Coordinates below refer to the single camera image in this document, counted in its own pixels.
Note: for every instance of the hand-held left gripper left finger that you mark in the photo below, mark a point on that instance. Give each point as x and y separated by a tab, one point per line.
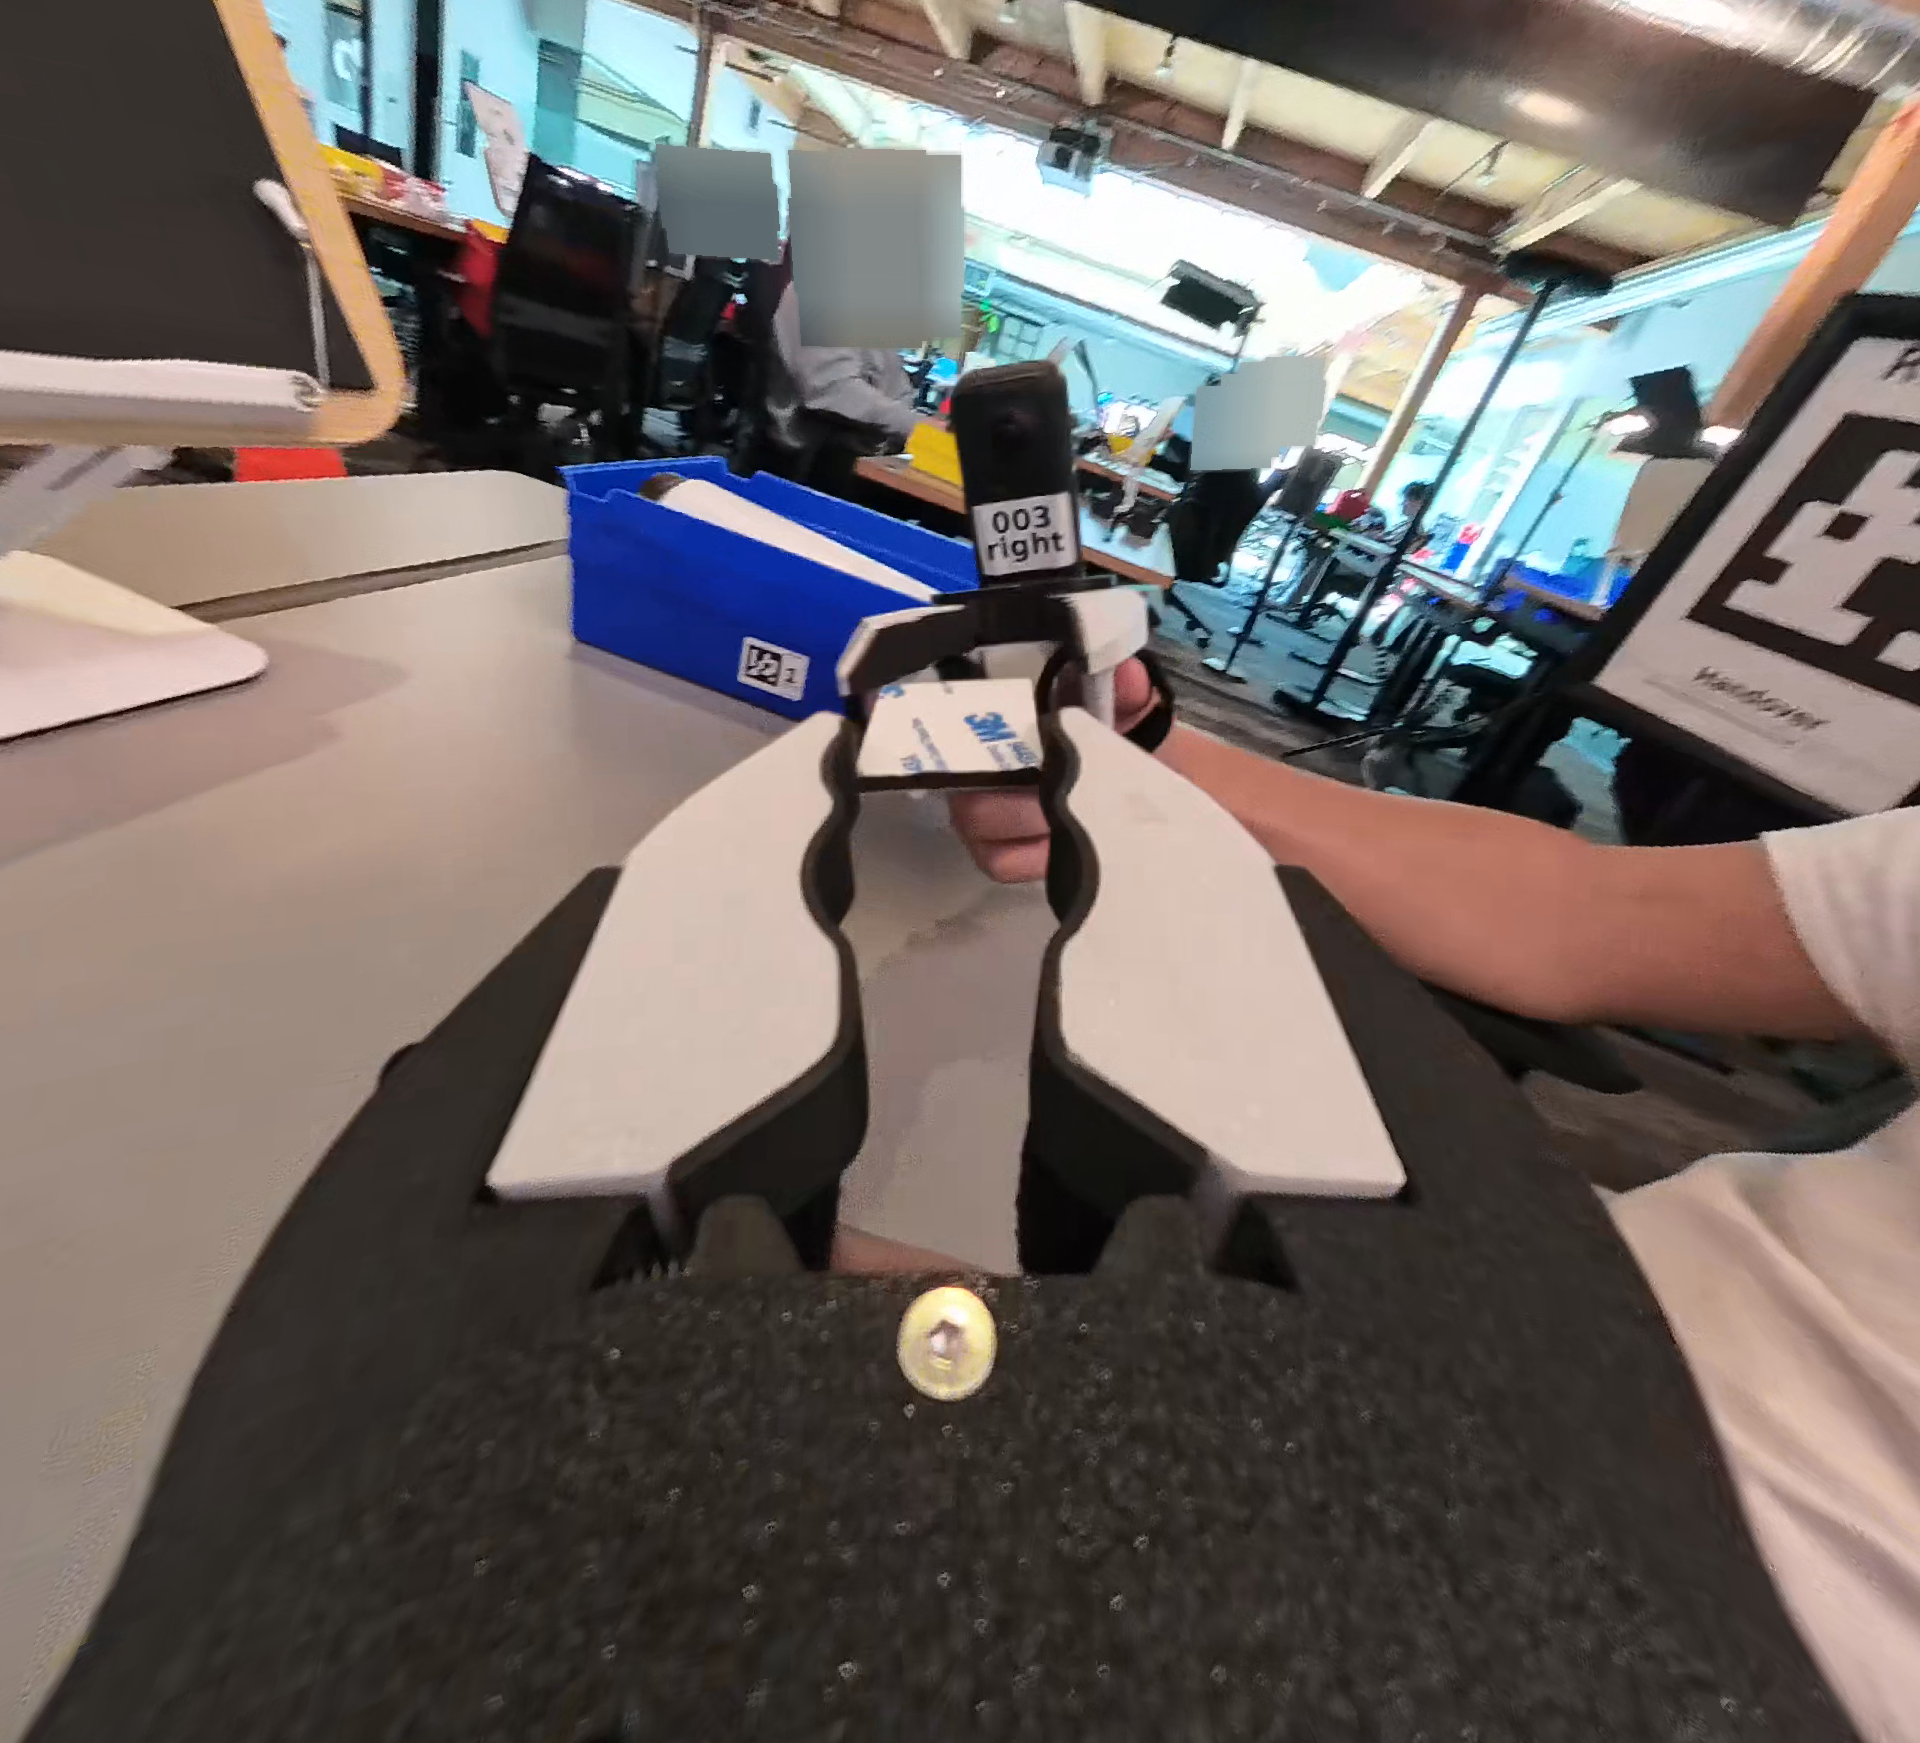
674	1008

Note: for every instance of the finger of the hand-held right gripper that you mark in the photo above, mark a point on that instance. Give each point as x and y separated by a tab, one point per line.
884	648
1112	626

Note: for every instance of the person's right hand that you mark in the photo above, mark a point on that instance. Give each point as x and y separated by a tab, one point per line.
1004	832

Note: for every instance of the yellow bin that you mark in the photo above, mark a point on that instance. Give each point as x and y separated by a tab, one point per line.
939	452

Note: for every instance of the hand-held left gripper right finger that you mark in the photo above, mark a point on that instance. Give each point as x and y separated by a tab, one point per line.
1215	1008

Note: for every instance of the blue plastic bin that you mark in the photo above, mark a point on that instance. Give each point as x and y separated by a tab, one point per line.
661	604

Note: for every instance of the person's right forearm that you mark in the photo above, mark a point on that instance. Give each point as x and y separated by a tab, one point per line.
1500	904

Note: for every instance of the white bottle with black cap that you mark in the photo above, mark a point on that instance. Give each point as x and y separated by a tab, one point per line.
780	536

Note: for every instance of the white and blue packet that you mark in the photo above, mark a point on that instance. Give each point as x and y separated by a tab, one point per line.
960	730

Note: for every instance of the black office chair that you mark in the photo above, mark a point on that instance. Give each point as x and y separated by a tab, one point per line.
1215	520
563	288

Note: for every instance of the black light panel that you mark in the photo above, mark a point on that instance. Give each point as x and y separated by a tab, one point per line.
1209	296

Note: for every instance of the large framed tag sign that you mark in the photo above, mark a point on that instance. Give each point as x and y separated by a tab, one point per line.
1801	544

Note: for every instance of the black board with wooden edge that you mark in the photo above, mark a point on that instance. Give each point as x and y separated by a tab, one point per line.
121	122

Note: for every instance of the light wooden table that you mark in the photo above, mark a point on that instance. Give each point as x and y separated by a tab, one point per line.
1124	550

